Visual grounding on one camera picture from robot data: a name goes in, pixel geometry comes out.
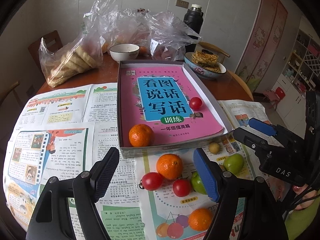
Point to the wall power socket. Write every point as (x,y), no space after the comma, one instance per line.
(182,4)

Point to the clear plastic bag middle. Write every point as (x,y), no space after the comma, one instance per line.
(118,26)

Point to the operator right hand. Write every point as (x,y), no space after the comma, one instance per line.
(304,204)

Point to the blue floral bowl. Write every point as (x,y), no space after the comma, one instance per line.
(202,72)

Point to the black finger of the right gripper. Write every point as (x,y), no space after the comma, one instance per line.
(256,143)

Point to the newspaper sheet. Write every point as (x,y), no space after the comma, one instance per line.
(239,112)
(130,212)
(53,136)

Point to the clear plastic bag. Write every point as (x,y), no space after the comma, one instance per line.
(118,26)
(169,36)

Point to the white ceramic bowl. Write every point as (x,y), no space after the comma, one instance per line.
(124,52)

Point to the green jujube fruit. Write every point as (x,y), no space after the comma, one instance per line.
(234,163)
(197,183)

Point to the pink Hello Kitty curtain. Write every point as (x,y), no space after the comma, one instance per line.
(263,42)

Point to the clear plastic bag right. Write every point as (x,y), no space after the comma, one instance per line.
(169,36)

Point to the black thermos bottle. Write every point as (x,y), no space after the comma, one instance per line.
(194,18)

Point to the red cherry tomato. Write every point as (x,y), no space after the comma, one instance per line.
(195,103)
(152,181)
(181,187)

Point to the grey cardboard box tray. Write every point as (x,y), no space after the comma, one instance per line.
(162,109)

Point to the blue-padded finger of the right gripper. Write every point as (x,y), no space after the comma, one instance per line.
(262,127)

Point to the orange tangerine in tray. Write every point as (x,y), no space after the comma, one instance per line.
(141,135)

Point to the red child chair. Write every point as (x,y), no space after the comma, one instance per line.
(274,96)

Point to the large orange tangerine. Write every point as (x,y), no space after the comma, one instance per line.
(170,166)

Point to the stack of fried pancakes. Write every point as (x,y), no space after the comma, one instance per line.
(206,61)

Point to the newspaper sheet right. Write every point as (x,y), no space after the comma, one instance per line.
(239,112)

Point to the pink Chinese workbook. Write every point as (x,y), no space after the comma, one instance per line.
(165,104)

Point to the plastic bag of flatbreads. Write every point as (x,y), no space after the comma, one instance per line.
(81,55)

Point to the white shelf cabinet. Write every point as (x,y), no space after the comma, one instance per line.
(299,75)

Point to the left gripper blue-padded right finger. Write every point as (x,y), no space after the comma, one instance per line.
(203,166)

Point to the tan longan fruit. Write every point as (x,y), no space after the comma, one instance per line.
(214,148)

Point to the newspaper sheet left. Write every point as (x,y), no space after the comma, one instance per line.
(53,136)

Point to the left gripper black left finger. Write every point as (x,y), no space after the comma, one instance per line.
(102,173)

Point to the small orange tangerine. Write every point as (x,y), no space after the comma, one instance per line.
(200,219)

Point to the red cherry tomato in tray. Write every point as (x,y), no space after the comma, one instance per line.
(195,103)

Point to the newspaper sheet centre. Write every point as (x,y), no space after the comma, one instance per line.
(130,212)

